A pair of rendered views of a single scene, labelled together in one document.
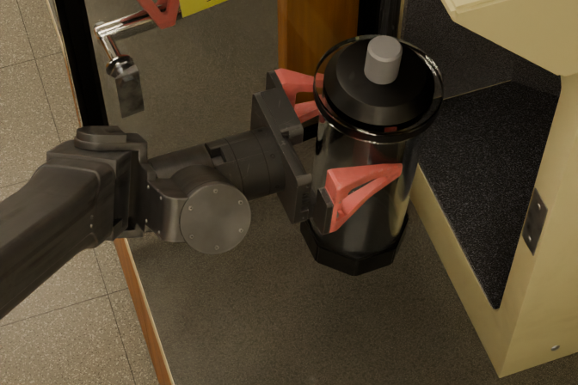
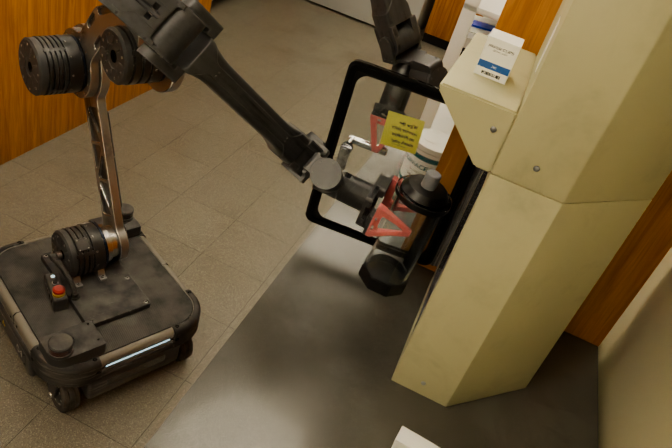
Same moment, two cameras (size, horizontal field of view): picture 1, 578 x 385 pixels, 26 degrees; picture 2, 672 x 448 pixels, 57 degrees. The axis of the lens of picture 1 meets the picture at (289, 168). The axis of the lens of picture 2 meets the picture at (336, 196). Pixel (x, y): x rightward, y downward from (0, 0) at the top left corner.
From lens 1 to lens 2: 0.57 m
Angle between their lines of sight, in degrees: 31
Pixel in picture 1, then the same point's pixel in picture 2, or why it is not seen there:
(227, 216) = (330, 176)
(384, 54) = (431, 174)
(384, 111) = (416, 194)
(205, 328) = (301, 278)
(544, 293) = (429, 327)
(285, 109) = (385, 183)
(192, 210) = (320, 163)
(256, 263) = (340, 278)
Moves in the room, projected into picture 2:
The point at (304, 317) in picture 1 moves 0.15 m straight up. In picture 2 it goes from (339, 304) to (359, 249)
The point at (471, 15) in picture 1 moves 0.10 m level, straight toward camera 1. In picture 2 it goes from (446, 90) to (395, 95)
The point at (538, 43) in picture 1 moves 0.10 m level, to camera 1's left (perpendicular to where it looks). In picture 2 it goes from (469, 132) to (413, 100)
